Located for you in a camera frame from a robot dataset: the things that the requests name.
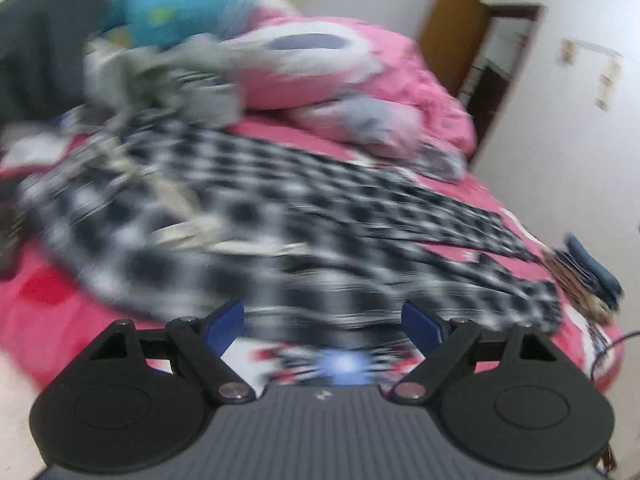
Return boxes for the black white plaid shirt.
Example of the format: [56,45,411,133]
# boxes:
[18,110,562,349]

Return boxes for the pink bed sheet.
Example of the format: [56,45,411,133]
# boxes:
[1,115,625,392]

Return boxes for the folded blue jeans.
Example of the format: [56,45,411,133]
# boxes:
[564,233,625,313]

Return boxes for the grey hoodie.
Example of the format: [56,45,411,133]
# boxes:
[85,34,245,127]

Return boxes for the pink patterned duvet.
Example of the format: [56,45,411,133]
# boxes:
[220,16,477,182]

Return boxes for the brown wooden door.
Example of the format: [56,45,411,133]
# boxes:
[419,0,491,96]

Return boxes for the blue patterned pillow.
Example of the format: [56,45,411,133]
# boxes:
[103,0,259,49]

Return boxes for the black garment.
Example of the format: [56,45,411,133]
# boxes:
[1,0,106,124]

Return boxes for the black cable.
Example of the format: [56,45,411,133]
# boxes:
[588,328,640,384]

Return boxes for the wall hook rack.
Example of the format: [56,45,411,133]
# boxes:
[560,38,624,112]

